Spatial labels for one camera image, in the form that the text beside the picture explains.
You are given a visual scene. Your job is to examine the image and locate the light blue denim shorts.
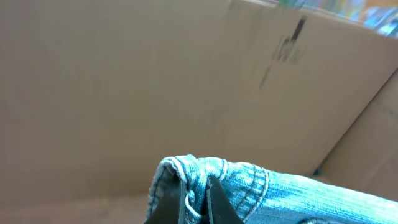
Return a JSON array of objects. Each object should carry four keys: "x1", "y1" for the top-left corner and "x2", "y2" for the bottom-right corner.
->
[{"x1": 146, "y1": 154, "x2": 397, "y2": 224}]

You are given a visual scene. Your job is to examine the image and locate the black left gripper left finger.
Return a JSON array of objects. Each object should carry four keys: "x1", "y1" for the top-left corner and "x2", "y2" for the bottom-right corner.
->
[{"x1": 144, "y1": 176, "x2": 186, "y2": 224}]

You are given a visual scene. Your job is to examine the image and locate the brown cardboard box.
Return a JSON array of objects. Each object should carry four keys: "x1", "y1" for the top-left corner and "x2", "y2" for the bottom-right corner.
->
[{"x1": 1, "y1": 0, "x2": 397, "y2": 207}]

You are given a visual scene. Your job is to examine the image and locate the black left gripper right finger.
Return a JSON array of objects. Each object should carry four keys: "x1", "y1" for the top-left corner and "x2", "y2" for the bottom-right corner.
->
[{"x1": 206, "y1": 176, "x2": 243, "y2": 224}]

